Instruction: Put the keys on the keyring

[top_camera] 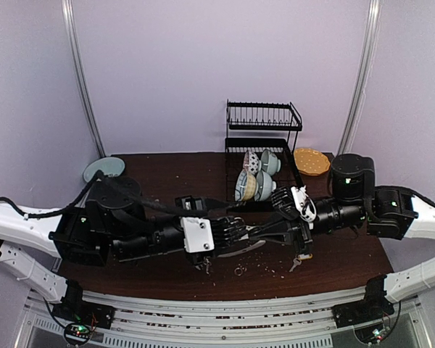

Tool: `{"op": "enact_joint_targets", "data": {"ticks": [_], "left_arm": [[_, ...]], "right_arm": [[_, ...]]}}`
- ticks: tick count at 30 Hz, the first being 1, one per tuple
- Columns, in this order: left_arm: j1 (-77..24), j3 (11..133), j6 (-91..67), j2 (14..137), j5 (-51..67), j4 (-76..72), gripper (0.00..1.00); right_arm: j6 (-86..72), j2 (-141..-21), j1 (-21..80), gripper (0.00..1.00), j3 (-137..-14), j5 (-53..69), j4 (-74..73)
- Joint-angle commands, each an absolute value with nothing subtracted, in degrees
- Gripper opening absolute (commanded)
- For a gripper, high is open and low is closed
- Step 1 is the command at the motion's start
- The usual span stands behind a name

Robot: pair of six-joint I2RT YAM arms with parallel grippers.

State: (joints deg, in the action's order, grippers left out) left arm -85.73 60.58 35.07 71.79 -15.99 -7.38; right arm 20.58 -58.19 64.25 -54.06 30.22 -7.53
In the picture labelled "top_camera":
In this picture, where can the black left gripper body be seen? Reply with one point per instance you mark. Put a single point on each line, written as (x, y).
(193, 204)

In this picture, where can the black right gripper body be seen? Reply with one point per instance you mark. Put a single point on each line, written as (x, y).
(284, 202)

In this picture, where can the key with yellow tag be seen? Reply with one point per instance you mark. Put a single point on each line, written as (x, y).
(298, 260)

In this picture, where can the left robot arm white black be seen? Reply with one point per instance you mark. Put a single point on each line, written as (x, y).
(110, 216)

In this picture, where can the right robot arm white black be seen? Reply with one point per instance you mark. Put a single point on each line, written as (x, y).
(390, 212)

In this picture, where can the pale green bowl front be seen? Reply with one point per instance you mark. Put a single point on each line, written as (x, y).
(265, 186)

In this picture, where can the pale green bowl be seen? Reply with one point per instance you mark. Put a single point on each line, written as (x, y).
(265, 186)
(269, 162)

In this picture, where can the pale green bowl rear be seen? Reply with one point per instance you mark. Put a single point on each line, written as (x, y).
(269, 162)

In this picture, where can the beige blue patterned bowl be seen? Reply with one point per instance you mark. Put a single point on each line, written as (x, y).
(246, 186)

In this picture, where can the yellow dotted plate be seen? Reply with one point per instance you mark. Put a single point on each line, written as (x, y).
(311, 162)

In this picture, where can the white blue patterned bowl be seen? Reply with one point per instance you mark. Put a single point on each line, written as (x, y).
(251, 162)

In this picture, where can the light blue floral plate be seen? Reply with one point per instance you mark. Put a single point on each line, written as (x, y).
(110, 166)

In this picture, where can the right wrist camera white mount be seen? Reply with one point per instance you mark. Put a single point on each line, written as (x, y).
(304, 204)

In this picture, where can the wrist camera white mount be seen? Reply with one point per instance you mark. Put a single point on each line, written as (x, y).
(304, 204)
(197, 234)

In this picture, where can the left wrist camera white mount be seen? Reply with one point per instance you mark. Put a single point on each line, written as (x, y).
(197, 234)

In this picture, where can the black wire dish rack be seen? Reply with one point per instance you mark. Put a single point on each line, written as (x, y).
(255, 127)

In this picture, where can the right aluminium frame post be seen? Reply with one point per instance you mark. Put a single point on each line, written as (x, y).
(364, 69)

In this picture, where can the aluminium frame post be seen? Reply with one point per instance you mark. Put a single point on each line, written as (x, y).
(364, 69)
(70, 27)

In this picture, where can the aluminium front rail base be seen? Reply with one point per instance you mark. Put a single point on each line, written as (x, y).
(305, 321)

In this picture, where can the left aluminium frame post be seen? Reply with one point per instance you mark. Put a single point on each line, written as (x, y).
(70, 27)

